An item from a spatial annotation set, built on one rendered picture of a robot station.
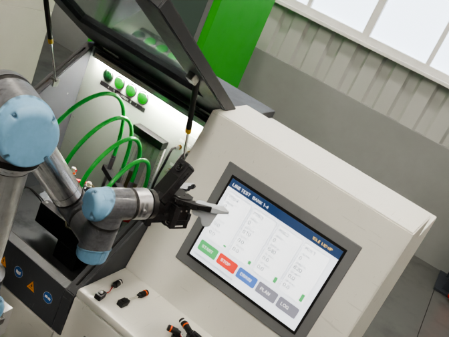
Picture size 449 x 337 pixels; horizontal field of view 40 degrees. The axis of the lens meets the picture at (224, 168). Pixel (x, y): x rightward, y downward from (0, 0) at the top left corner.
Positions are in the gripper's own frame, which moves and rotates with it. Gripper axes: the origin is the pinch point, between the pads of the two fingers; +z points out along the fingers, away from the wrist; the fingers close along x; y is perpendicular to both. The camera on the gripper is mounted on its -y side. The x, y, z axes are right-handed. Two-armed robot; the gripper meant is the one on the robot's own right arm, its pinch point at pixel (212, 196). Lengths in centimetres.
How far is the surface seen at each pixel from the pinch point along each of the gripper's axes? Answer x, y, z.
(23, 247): -52, 44, -21
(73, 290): -30, 46, -14
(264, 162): -11.6, -5.8, 26.9
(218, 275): -7.9, 30.6, 20.4
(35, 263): -45, 45, -20
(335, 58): -258, -14, 339
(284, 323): 14.7, 33.2, 29.1
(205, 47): -251, 1, 185
